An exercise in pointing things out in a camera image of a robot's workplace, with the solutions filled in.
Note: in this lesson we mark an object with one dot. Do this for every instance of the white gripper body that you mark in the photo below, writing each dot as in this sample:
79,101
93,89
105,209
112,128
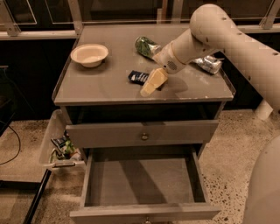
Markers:
165,59

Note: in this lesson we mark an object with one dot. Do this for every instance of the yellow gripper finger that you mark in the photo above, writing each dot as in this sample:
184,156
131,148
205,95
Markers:
157,78

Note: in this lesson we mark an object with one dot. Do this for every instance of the blue rxbar blueberry bar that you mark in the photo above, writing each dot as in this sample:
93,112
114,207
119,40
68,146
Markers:
138,78

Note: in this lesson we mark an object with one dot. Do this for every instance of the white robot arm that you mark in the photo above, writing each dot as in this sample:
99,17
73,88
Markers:
210,30

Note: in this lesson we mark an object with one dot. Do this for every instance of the grey drawer cabinet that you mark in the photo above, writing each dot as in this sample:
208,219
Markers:
105,95

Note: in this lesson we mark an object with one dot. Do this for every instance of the grey upper drawer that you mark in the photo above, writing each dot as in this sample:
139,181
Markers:
120,134

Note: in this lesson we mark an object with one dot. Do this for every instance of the brass upper drawer knob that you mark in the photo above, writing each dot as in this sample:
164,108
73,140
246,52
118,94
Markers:
144,136

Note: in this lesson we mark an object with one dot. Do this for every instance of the open grey middle drawer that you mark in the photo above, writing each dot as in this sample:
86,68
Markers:
125,185

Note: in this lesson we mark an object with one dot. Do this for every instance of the green soda can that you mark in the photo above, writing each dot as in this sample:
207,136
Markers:
147,47

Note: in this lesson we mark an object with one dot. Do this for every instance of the silver blue soda can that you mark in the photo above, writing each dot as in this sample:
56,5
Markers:
209,64

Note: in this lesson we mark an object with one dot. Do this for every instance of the white paper bowl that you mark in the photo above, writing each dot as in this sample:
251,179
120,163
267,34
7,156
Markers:
89,55

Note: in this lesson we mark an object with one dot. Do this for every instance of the snack packets in bin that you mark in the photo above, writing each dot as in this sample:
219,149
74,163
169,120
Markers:
64,149

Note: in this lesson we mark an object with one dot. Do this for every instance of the clear plastic bin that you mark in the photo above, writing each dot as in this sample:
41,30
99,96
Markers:
55,129

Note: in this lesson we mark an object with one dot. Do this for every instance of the metal railing frame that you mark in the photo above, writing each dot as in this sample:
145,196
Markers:
50,19

